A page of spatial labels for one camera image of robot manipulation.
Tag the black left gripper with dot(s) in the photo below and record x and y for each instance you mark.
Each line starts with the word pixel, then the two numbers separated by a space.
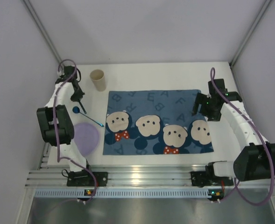
pixel 77 95

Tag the right aluminium frame post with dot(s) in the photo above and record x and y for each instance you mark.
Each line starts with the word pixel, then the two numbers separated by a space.
pixel 249 33

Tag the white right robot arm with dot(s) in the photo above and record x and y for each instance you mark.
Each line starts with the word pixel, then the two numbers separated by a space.
pixel 257 157

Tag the blue cartoon bear placemat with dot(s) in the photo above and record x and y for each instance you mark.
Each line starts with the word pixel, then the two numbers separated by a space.
pixel 155 122

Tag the aluminium front rail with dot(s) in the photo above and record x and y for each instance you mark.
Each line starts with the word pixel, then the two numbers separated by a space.
pixel 120 176

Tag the perforated grey cable duct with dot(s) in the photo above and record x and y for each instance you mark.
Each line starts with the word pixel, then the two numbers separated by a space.
pixel 213 194

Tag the beige cup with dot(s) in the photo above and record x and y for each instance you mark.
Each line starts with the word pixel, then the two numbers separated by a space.
pixel 98 79

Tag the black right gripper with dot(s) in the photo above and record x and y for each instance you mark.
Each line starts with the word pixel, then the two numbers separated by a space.
pixel 200 103

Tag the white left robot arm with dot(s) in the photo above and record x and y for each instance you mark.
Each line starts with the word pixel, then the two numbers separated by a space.
pixel 54 120

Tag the aluminium frame post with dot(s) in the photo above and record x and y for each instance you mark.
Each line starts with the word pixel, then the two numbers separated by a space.
pixel 40 26
pixel 249 33

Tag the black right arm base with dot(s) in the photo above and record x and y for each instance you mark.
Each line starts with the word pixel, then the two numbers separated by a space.
pixel 208 178

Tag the blue metal spoon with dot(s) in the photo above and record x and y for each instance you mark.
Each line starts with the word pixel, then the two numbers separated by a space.
pixel 76 110

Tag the purple plate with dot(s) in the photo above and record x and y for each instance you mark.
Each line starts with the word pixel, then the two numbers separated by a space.
pixel 86 138

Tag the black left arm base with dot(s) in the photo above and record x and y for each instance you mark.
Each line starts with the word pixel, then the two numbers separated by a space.
pixel 84 179

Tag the left aluminium frame post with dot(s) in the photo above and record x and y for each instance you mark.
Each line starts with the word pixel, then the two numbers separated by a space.
pixel 40 26

